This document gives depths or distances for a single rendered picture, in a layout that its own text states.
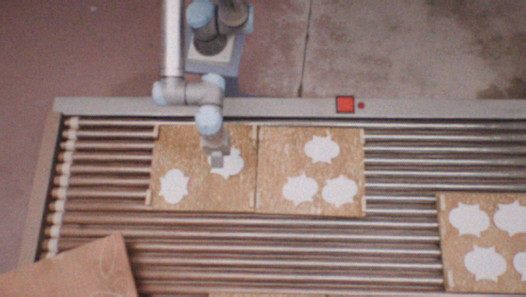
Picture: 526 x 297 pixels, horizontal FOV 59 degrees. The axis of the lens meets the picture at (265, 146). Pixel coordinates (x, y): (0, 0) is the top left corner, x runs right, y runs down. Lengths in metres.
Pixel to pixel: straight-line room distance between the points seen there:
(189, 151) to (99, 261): 0.52
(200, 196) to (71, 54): 1.85
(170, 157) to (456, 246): 1.12
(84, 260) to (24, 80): 1.90
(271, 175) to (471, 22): 2.06
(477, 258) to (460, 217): 0.15
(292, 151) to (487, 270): 0.81
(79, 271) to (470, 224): 1.39
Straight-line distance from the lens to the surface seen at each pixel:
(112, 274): 1.71
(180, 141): 1.86
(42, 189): 1.98
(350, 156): 1.82
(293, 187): 1.76
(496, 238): 1.89
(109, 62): 3.25
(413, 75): 3.11
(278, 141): 1.82
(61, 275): 1.78
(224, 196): 1.77
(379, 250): 1.78
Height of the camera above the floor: 2.65
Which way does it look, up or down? 71 degrees down
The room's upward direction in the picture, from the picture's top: 6 degrees counter-clockwise
